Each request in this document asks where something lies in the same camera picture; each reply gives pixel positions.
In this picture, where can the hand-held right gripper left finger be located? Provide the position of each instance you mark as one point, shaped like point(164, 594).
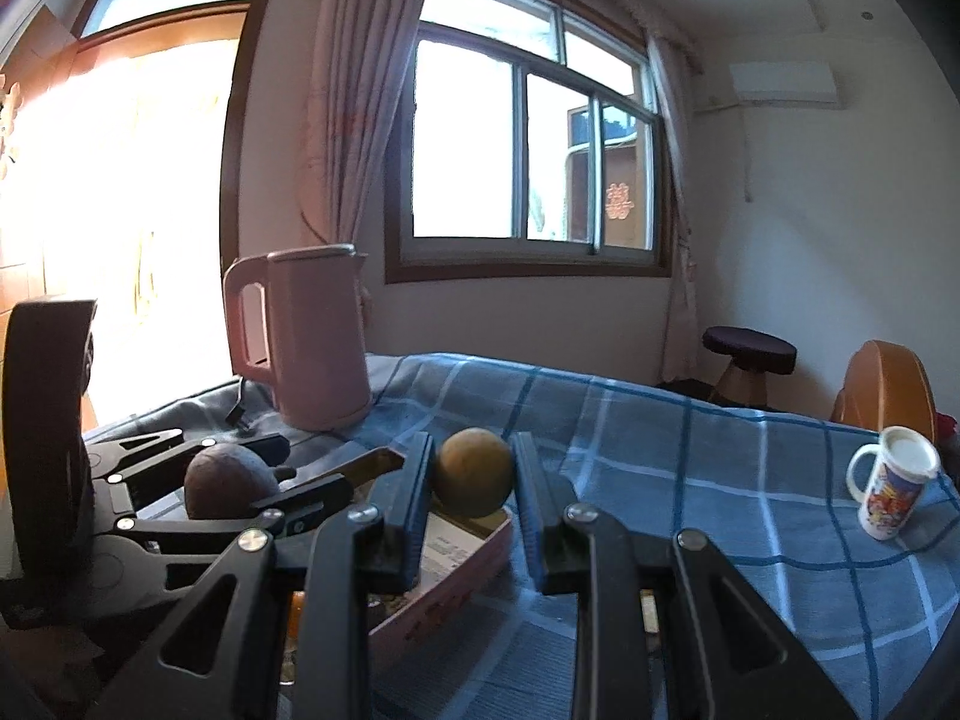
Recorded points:
point(397, 540)

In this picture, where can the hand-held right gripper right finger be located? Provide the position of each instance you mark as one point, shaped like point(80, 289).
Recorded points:
point(534, 525)

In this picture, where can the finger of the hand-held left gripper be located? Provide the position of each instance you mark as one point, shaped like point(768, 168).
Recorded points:
point(142, 457)
point(315, 499)

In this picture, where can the pink cardboard box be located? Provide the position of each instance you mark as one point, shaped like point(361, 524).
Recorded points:
point(457, 555)

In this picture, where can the yellow-brown round fruit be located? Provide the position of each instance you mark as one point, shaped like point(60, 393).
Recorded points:
point(474, 471)

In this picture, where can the purple-brown fruit with stem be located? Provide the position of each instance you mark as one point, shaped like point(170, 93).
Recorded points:
point(225, 480)

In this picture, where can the blue plaid blanket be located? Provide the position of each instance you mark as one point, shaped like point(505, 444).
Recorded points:
point(675, 465)

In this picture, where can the pink electric kettle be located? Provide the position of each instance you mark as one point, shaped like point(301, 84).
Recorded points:
point(315, 337)

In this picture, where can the dark round stool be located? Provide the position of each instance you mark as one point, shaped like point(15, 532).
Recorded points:
point(750, 349)

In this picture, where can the pink curtain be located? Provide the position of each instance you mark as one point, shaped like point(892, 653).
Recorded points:
point(679, 240)
point(352, 90)

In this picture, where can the red paper window decal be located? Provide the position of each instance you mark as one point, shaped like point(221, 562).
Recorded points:
point(618, 200)

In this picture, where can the white cartoon print mug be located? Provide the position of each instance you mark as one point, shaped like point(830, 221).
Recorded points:
point(892, 495)

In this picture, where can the wooden chair back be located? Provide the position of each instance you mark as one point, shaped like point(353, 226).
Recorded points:
point(885, 390)

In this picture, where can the brown framed window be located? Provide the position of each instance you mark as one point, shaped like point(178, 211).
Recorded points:
point(465, 142)

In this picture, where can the wooden balcony door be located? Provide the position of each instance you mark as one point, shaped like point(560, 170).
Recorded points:
point(165, 30)

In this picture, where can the red cloth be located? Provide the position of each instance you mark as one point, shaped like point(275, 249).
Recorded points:
point(949, 429)

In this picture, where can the white air conditioner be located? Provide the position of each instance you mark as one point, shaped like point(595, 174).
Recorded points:
point(784, 82)

